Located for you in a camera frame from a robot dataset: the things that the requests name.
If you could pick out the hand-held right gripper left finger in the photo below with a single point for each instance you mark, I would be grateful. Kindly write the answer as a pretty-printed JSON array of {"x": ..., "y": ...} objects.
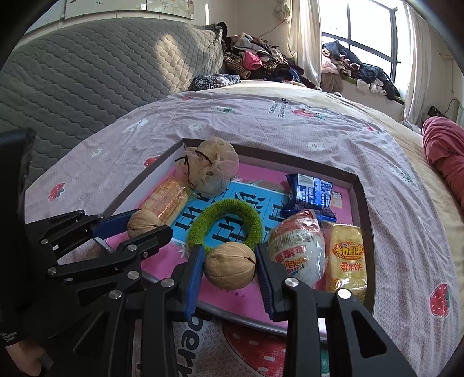
[{"x": 192, "y": 279}]

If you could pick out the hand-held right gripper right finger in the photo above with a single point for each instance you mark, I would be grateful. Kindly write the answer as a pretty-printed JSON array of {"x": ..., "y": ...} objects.
[{"x": 264, "y": 282}]

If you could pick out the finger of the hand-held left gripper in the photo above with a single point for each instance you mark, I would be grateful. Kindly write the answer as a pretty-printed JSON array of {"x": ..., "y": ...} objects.
[
  {"x": 145, "y": 243},
  {"x": 108, "y": 224}
]

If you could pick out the walnut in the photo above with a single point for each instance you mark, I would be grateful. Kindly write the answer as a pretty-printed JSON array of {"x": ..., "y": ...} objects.
[
  {"x": 143, "y": 223},
  {"x": 230, "y": 266}
]

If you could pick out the orange cracker packet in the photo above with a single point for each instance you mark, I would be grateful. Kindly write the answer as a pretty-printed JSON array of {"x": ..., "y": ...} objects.
[{"x": 166, "y": 199}]

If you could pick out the red white egg-shaped package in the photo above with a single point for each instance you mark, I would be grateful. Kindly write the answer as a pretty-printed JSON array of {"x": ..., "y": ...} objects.
[{"x": 297, "y": 246}]

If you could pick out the yellow rice cracker packet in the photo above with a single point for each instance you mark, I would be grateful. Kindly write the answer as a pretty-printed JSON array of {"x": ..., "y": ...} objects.
[{"x": 346, "y": 261}]

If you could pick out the blue snack packet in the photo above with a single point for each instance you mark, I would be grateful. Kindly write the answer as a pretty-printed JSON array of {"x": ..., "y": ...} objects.
[{"x": 308, "y": 192}]

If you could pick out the shallow dark cardboard box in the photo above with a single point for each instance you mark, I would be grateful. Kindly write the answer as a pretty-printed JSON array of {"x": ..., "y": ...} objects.
[{"x": 275, "y": 165}]

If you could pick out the person's left hand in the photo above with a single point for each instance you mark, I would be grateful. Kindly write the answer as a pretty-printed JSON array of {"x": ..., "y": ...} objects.
[{"x": 21, "y": 359}]

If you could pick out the pink book with blue label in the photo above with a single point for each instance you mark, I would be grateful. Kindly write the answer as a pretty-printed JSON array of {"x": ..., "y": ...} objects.
[{"x": 253, "y": 181}]

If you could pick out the grey quilted headboard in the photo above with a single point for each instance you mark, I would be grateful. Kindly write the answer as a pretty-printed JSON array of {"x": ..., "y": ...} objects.
[{"x": 90, "y": 72}]

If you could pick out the dark patterned cloth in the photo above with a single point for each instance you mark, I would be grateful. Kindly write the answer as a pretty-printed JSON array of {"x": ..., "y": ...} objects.
[{"x": 214, "y": 81}]

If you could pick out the pile of mixed clothes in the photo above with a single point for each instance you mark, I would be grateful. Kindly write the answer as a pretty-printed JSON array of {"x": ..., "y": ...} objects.
[{"x": 253, "y": 58}]

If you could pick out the pink quilt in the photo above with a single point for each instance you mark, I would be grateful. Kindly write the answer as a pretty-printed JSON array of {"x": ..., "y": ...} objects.
[{"x": 446, "y": 152}]

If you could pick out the pile of dark clothes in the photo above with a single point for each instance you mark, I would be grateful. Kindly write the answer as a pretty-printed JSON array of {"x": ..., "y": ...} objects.
[{"x": 369, "y": 72}]

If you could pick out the black bag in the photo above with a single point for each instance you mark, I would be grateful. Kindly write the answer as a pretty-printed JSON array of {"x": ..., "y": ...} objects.
[{"x": 435, "y": 110}]

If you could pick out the cream curtain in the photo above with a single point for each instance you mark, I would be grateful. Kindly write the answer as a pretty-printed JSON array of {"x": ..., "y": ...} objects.
[
  {"x": 417, "y": 72},
  {"x": 304, "y": 36}
]

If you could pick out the dark framed window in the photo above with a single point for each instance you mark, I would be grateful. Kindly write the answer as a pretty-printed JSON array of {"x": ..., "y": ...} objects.
[{"x": 362, "y": 21}]

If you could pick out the floral wall panel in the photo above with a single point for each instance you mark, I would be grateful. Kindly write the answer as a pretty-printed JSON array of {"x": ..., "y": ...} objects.
[{"x": 163, "y": 5}]

